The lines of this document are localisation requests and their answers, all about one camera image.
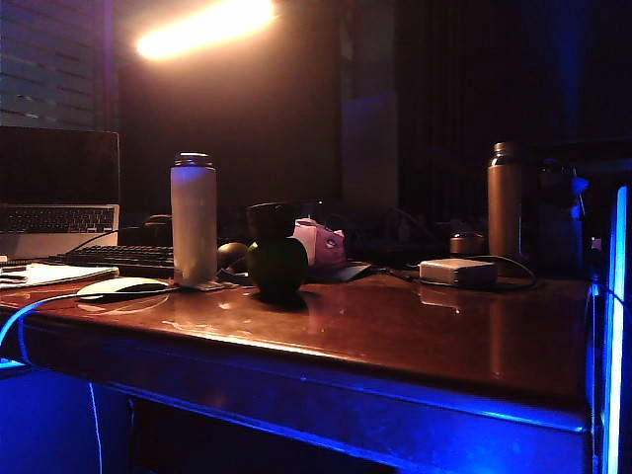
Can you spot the black thermos bottle cap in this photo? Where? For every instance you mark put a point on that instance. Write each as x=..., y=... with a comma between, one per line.
x=270, y=221

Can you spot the green apple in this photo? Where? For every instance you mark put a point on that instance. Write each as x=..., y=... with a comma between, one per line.
x=276, y=271

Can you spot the dark flat pouch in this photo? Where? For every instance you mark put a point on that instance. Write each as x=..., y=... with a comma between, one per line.
x=349, y=271

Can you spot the blue lit vertical panel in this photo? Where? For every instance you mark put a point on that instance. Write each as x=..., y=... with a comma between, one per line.
x=619, y=321

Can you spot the black bulky object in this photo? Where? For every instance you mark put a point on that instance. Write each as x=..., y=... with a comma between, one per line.
x=158, y=229

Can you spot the white thermos bottle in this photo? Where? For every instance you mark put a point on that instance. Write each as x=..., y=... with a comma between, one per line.
x=193, y=222

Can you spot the white paper stack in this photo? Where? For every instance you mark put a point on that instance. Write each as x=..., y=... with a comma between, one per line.
x=64, y=273

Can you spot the brown thermos cap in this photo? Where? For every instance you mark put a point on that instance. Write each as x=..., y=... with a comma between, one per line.
x=467, y=245

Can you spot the window blinds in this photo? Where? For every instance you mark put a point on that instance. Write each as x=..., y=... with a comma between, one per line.
x=49, y=64

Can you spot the silver laptop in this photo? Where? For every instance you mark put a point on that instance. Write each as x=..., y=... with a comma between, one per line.
x=59, y=168

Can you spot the white computer mouse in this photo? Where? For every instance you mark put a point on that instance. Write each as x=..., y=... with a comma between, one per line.
x=122, y=285

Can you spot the black rounded object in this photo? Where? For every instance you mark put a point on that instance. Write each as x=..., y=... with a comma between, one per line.
x=232, y=254

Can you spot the black pen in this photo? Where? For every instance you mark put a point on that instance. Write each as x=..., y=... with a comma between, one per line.
x=12, y=278

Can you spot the black computer keyboard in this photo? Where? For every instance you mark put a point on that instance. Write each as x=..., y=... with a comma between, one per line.
x=123, y=258

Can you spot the pink white tissue pack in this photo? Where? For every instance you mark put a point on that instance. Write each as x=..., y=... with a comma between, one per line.
x=328, y=247

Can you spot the brown thermos bottle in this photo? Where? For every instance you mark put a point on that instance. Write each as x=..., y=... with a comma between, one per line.
x=504, y=207

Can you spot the dark flat badge card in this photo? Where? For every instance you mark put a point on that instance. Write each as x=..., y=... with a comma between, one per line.
x=211, y=286

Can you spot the white power adapter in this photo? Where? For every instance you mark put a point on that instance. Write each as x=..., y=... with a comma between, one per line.
x=456, y=272

